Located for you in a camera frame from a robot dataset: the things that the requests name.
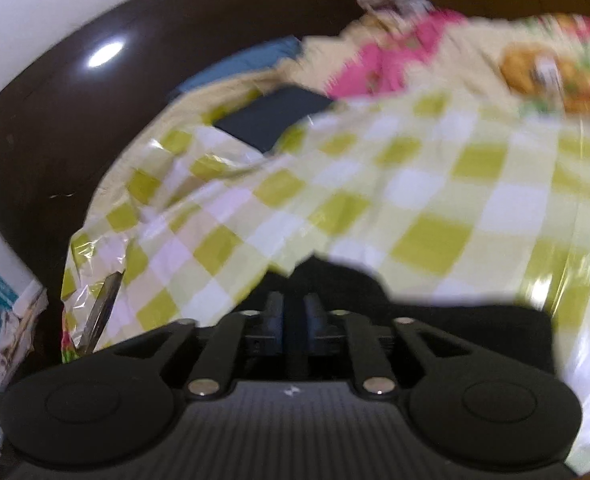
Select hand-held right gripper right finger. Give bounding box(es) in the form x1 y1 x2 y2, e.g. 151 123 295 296
302 292 480 401

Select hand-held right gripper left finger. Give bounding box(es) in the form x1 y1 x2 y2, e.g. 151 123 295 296
112 291 286 401

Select black pants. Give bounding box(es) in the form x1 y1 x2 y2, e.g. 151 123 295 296
264 259 556 377

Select green checkered plastic sheet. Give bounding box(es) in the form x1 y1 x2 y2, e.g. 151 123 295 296
60 85 590 467

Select metal strip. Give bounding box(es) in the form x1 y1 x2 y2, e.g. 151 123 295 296
78 270 126 357

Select dark flat box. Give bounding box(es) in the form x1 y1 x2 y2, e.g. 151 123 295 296
212 85 337 154

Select blue cloth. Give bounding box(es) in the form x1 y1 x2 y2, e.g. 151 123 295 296
170 37 307 102

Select colourful paper clutter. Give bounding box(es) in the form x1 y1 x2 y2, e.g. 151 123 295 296
0 249 49 397

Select dark brown headboard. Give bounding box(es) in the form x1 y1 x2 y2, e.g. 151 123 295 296
0 0 372 362

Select cartoon printed quilt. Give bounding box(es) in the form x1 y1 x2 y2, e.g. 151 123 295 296
300 7 590 117

